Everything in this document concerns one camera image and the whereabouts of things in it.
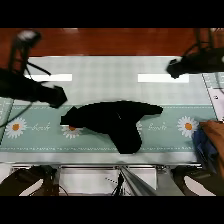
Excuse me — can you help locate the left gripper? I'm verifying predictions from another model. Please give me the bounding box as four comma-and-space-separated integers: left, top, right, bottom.
45, 85, 69, 109

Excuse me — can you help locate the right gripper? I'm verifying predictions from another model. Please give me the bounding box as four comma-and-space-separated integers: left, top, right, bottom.
166, 58, 188, 80

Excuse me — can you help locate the black T-shirt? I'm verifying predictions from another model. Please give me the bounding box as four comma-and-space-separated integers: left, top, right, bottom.
60, 100, 165, 155

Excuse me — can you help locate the orange-brown garment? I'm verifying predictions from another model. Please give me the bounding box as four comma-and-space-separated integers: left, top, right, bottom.
199, 119, 224, 179

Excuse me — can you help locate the blue garment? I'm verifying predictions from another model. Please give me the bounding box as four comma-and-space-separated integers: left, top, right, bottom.
192, 127, 218, 175

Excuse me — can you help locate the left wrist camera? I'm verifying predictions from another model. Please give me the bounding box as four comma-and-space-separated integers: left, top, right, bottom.
8, 29, 43, 73

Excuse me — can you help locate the black cable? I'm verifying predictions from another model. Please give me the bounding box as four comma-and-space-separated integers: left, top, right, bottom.
110, 172, 126, 197

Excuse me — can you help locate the silver frame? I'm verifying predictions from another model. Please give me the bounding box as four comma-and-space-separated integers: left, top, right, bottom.
0, 161, 224, 197

